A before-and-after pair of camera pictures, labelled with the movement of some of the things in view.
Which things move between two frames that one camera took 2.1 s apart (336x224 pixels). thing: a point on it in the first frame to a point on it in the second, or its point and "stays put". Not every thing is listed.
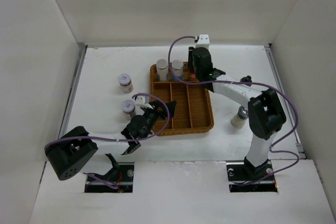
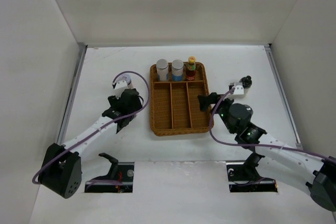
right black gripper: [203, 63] to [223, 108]
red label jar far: [125, 82] stays put
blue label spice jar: [178, 67] stays put
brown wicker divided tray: [193, 113] stays put
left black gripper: [157, 105] to [114, 101]
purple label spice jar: [161, 65] stays put
